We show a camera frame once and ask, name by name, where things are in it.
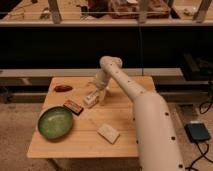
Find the brown chocolate bar box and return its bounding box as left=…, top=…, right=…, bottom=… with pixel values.
left=63, top=100, right=84, bottom=116

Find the red-brown oval object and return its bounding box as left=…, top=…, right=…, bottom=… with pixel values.
left=54, top=85, right=73, bottom=92

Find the wooden folding table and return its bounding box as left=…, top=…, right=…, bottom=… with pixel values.
left=27, top=77, right=138, bottom=158

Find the wooden background shelf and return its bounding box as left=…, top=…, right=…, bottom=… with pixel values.
left=0, top=0, right=213, bottom=27

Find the black cable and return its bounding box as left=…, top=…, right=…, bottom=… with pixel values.
left=185, top=81, right=213, bottom=171

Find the black foot pedal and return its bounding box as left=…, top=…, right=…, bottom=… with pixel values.
left=184, top=123, right=211, bottom=143

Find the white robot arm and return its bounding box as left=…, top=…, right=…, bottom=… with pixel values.
left=95, top=56, right=185, bottom=171

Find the green ceramic bowl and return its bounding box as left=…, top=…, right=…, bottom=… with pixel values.
left=37, top=106, right=74, bottom=140

